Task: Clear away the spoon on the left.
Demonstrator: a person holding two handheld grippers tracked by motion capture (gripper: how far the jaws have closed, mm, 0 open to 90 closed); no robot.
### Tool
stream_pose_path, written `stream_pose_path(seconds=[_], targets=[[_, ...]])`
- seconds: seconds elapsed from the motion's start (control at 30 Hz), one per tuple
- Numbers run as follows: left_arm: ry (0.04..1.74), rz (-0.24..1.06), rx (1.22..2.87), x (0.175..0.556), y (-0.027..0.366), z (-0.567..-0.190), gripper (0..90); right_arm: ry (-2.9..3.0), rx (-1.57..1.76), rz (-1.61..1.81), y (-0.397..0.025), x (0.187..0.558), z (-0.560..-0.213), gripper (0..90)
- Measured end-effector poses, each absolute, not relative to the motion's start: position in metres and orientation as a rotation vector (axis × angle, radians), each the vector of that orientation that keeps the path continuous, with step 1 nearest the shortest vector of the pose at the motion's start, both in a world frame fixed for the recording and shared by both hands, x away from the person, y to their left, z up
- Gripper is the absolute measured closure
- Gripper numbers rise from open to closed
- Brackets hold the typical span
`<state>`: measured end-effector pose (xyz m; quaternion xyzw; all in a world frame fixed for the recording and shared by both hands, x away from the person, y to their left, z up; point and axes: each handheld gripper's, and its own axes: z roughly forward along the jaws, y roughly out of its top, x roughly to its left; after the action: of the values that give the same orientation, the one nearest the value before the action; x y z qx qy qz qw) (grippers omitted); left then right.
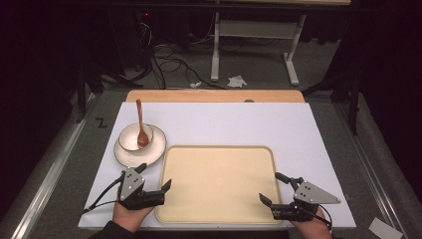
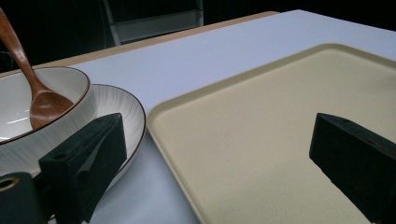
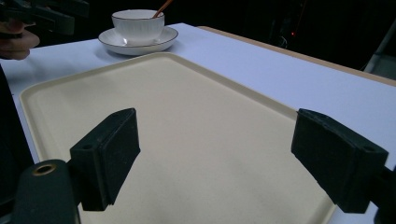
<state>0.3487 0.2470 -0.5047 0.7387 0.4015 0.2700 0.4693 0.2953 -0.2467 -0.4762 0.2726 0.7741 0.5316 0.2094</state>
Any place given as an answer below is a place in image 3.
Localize white ceramic cup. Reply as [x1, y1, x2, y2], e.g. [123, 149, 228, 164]
[111, 8, 165, 47]

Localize cream plastic tray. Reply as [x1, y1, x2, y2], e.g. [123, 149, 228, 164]
[19, 51, 337, 224]

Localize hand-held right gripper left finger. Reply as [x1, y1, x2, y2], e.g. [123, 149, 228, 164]
[68, 107, 141, 212]

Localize wooden spoon handle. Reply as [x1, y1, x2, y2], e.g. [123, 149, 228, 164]
[151, 0, 174, 19]

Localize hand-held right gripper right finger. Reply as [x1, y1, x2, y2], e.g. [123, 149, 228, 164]
[290, 107, 389, 215]

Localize white ceramic saucer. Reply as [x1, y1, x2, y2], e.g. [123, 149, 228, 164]
[97, 25, 179, 57]

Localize metal stand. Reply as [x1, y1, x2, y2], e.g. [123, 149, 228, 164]
[363, 20, 396, 80]

